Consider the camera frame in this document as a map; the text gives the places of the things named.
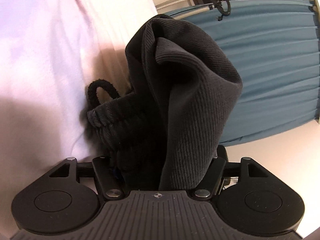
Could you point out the blue curtain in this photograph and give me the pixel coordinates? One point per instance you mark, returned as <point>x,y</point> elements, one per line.
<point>274,46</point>

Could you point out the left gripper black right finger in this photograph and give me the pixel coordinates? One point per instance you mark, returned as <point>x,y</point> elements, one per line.
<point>224,180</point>

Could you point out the black clothes rack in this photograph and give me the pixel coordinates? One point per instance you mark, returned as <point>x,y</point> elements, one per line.
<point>223,6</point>

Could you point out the dark navy garment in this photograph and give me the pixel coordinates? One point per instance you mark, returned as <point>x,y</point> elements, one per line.
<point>163,134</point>

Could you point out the white bed sheet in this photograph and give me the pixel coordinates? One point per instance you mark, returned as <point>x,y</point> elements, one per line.
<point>51,50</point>

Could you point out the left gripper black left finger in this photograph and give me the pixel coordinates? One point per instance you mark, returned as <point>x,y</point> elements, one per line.
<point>65,177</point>

